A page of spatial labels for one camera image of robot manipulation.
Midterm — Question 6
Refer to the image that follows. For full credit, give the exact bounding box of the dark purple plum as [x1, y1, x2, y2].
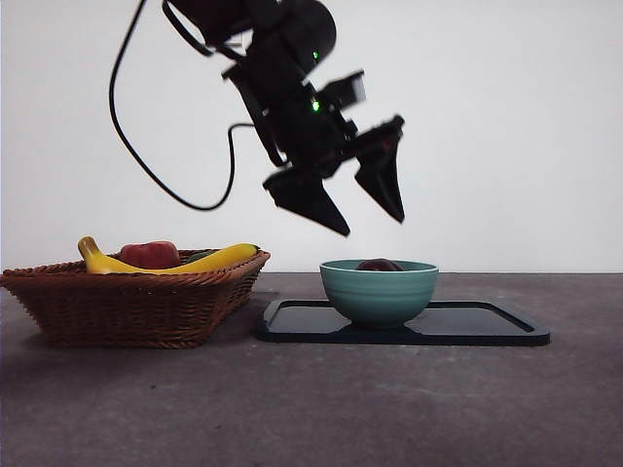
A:
[354, 259, 405, 272]

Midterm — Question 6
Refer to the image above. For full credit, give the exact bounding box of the teal ribbed bowl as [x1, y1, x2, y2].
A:
[319, 259, 440, 330]

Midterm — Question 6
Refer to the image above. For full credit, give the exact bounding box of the black rectangular tray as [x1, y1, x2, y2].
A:
[256, 299, 553, 346]

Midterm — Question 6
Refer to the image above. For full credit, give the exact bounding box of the red apple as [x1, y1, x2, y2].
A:
[119, 240, 180, 269]

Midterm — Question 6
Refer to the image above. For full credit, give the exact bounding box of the yellow banana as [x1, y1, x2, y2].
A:
[77, 235, 261, 276]

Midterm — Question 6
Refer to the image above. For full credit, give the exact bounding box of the brown wicker basket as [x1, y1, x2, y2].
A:
[0, 248, 272, 349]

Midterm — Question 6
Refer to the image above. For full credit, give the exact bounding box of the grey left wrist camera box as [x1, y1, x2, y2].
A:
[320, 70, 367, 111]

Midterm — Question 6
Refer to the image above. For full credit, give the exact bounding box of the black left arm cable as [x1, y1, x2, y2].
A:
[109, 0, 255, 211]

